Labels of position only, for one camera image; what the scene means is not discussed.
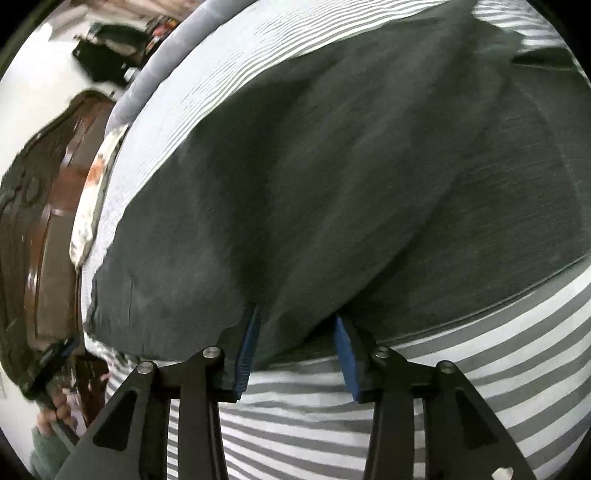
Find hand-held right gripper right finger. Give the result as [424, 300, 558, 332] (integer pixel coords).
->
[334, 315, 537, 480]

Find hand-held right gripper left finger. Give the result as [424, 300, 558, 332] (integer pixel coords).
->
[55, 302, 262, 480]

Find dark grey pants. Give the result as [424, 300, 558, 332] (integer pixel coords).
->
[82, 14, 591, 372]

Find person's left forearm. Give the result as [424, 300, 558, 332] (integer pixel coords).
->
[28, 427, 77, 480]

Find person's left hand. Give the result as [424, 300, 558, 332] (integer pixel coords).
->
[37, 392, 79, 437]

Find grey striped bed sheet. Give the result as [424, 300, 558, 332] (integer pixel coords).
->
[69, 0, 591, 480]

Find dark wooden headboard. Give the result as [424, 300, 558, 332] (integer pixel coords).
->
[0, 90, 116, 430]

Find floral pillow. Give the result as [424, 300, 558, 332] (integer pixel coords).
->
[69, 122, 130, 269]

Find blue-grey bolster pillow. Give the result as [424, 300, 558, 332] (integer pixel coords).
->
[107, 0, 222, 134]

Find dark hanging clothes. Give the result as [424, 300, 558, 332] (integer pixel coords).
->
[71, 21, 153, 89]

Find cluttered shelf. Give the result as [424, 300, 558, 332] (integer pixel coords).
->
[143, 16, 182, 54]

